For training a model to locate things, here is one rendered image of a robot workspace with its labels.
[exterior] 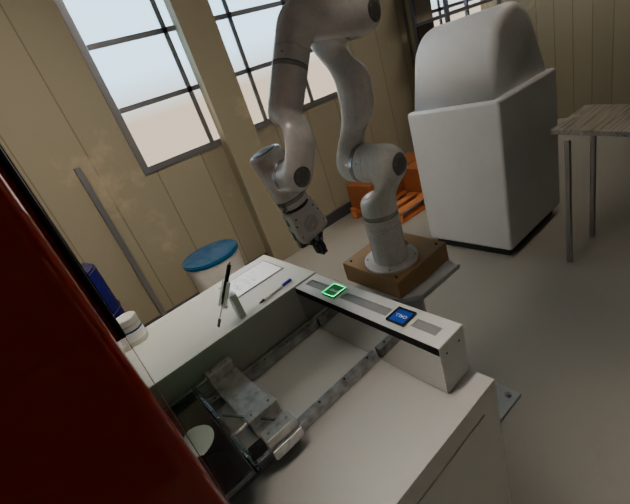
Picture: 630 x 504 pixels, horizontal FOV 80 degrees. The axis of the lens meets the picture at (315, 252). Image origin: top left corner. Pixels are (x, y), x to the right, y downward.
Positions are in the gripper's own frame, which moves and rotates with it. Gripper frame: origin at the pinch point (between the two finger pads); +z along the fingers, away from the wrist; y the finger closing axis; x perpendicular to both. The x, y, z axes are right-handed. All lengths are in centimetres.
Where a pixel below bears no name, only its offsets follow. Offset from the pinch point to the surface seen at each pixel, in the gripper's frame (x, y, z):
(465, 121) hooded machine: 57, 163, 48
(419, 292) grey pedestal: -9.9, 18.3, 34.1
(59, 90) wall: 244, 12, -84
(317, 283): 9.8, -2.6, 15.7
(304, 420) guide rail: -18.9, -36.7, 19.5
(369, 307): -15.1, -4.0, 15.4
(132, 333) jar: 41, -53, -1
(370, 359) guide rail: -18.9, -13.7, 24.5
